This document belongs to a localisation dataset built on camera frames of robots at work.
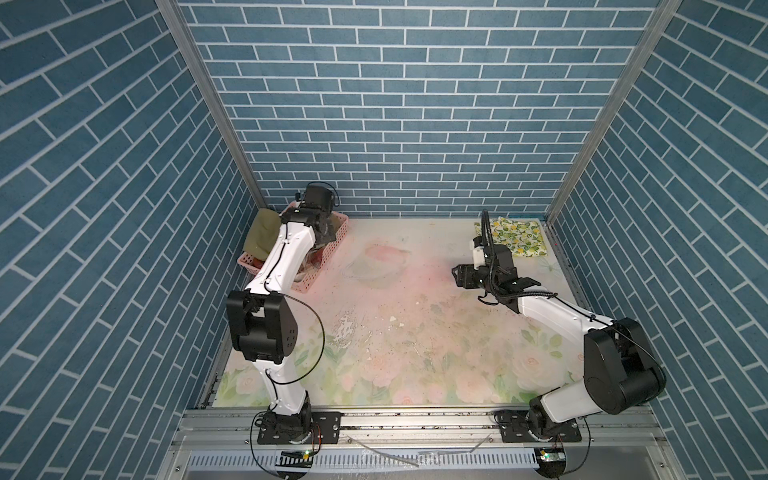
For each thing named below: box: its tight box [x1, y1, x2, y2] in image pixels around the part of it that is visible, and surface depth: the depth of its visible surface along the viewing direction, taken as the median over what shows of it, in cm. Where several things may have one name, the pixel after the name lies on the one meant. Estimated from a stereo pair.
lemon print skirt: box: [474, 216, 548, 258], surface depth 115 cm
